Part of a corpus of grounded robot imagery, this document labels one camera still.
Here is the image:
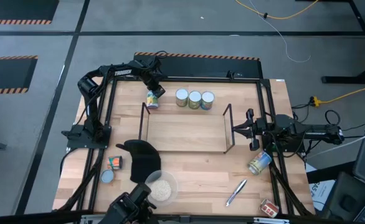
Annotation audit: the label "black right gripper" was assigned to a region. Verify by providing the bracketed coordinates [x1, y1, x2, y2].
[232, 108, 267, 152]

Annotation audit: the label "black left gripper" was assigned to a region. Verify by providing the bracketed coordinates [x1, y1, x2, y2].
[142, 70, 167, 98]

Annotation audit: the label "mixed fruit red can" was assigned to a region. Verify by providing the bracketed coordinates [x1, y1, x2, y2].
[146, 90, 160, 110]

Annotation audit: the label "peaches olive green can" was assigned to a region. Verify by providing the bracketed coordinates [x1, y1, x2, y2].
[175, 88, 189, 108]

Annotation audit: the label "pears green can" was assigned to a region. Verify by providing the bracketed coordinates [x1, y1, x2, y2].
[247, 151, 273, 175]

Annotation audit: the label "oranges tall green can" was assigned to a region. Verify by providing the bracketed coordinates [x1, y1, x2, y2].
[187, 90, 202, 110]

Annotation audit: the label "tall can blue label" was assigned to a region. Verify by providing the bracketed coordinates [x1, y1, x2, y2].
[201, 90, 216, 111]

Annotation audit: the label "pineapple rings yellow can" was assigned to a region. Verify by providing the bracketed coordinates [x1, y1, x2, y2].
[100, 169, 115, 184]

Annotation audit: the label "black mat orange striped edge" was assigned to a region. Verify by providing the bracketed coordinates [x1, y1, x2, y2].
[0, 0, 60, 26]
[133, 52, 263, 80]
[0, 55, 39, 96]

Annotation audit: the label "silver pen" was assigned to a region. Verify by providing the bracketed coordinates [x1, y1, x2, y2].
[225, 179, 248, 207]

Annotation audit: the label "black oven mitt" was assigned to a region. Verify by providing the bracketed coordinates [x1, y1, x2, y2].
[115, 139, 162, 184]

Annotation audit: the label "small red box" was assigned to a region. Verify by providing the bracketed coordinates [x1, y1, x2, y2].
[259, 198, 280, 218]

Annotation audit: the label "clear plastic bowl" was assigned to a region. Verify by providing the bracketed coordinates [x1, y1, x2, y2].
[144, 169, 179, 207]

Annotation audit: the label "white paper sheet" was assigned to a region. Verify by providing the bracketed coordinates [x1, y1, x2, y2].
[305, 163, 336, 212]

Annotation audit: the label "white rice grains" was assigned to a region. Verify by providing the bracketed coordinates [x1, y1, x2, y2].
[149, 179, 173, 202]

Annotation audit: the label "black mechanical device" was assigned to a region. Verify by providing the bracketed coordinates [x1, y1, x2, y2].
[98, 182, 158, 224]

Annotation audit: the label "black aluminium table frame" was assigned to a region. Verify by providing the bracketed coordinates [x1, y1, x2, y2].
[53, 70, 316, 224]

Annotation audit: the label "wooden shelf black metal frame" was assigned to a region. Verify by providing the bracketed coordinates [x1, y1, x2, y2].
[138, 101, 235, 155]

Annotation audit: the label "black power cable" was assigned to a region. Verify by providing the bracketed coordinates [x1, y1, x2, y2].
[291, 104, 365, 150]

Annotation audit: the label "thin white cable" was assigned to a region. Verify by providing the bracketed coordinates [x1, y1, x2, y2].
[247, 0, 312, 63]

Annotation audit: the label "light grey cable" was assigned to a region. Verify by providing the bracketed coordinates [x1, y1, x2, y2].
[306, 133, 365, 159]

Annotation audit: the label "black desk leg frame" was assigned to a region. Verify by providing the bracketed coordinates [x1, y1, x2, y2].
[321, 0, 365, 85]

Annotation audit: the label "yellow extension cable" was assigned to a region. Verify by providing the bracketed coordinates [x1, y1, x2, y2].
[234, 0, 320, 21]

